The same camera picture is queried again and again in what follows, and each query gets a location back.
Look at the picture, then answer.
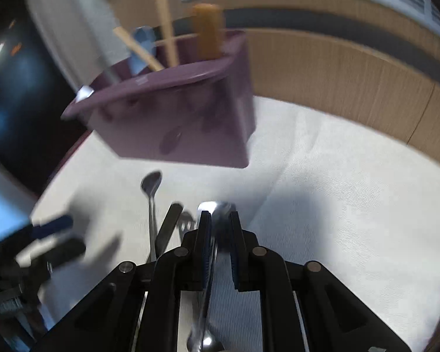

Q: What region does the smiley face metal spoon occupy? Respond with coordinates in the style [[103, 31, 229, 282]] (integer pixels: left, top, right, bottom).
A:
[[177, 211, 197, 237]]

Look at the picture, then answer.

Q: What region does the smoky plastic spoon black handle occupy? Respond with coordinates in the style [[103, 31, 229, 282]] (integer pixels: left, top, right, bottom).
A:
[[155, 203, 183, 259]]

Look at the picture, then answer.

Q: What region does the metal spoon with white ball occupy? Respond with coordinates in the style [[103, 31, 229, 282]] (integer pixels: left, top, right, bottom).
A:
[[141, 170, 162, 262]]

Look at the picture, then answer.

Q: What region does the metal spatula utensil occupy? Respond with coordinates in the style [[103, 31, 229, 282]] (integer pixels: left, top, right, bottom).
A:
[[187, 201, 236, 351]]

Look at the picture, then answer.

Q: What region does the wooden chopstick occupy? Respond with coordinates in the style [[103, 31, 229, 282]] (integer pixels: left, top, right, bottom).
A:
[[155, 0, 180, 67], [113, 26, 164, 72]]

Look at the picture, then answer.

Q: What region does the blue plastic spoon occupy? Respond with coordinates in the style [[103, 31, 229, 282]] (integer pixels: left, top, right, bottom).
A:
[[129, 25, 158, 77]]

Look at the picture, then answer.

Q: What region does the purple plastic utensil bin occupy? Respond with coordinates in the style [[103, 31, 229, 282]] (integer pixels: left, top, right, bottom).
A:
[[62, 30, 256, 168]]

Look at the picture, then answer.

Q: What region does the white table mat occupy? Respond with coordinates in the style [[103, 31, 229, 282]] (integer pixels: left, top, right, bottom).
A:
[[32, 98, 440, 351]]

